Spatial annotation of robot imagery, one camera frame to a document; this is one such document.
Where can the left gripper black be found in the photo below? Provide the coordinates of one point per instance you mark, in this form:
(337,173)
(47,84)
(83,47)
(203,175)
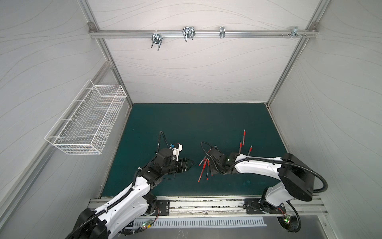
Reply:
(181,164)

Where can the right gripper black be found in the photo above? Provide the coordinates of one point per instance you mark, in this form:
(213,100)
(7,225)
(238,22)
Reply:
(213,158)

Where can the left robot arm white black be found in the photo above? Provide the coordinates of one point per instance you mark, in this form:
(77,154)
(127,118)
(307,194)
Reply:
(106,221)

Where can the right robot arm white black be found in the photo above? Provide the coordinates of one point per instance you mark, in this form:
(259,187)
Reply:
(296,179)

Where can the green table mat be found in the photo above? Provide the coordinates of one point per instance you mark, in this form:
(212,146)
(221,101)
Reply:
(221,125)

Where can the metal U-bolt clamp left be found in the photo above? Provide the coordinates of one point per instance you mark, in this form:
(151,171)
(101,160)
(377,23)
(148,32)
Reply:
(157,39)

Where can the metal u-bolt clamp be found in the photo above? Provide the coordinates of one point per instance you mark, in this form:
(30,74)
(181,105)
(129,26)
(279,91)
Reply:
(188,33)
(157,39)

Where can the metal U-bolt clamp middle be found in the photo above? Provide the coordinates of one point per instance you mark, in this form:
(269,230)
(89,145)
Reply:
(188,33)

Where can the metal bolt clamp right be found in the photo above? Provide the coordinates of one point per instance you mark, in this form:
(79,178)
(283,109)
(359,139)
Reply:
(294,34)

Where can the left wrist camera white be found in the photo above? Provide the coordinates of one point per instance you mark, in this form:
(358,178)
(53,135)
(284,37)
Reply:
(176,149)

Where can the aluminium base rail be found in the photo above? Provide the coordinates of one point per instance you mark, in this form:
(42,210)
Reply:
(231,206)

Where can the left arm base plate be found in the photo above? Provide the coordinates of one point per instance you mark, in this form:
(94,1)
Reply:
(158,207)

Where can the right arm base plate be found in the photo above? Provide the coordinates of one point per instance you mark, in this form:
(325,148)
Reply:
(253,206)

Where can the white slotted cable duct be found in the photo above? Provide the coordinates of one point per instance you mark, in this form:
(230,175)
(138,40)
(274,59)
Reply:
(223,222)

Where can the white wire basket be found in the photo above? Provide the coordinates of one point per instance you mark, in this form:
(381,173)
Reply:
(84,127)

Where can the small metal bracket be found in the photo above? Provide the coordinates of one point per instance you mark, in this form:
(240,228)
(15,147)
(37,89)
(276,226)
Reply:
(222,32)

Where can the aluminium crossbar rail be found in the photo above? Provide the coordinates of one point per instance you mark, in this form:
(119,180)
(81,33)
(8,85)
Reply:
(173,34)

